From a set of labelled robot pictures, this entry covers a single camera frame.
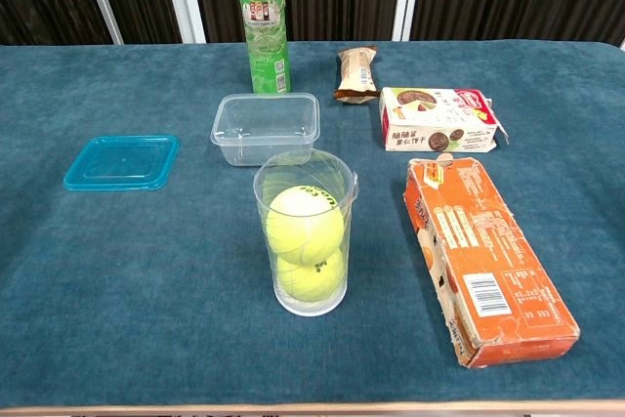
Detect blue plastic lid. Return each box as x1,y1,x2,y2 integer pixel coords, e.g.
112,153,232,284
62,134,182,192

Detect clear plastic food container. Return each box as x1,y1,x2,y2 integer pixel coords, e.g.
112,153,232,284
210,92,321,168

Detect white cookie box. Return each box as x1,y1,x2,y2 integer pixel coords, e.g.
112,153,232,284
378,86,510,152

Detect yellow tennis ball large print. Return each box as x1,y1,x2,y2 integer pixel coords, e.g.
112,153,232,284
266,185,346,265

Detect teal velvet tablecloth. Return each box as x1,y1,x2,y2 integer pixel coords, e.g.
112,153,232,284
0,39,625,408

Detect worn orange carton box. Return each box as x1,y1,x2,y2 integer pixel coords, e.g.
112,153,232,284
402,152,582,369

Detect beige brown snack bar wrapper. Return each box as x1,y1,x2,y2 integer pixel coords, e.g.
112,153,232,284
332,45,382,105

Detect yellow tennis ball small print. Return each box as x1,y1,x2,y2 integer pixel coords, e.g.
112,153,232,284
275,248,346,303

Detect clear plastic cup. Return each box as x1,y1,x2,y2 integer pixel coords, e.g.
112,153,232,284
252,147,360,318

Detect green chip can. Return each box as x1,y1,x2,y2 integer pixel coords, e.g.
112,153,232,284
232,0,293,95

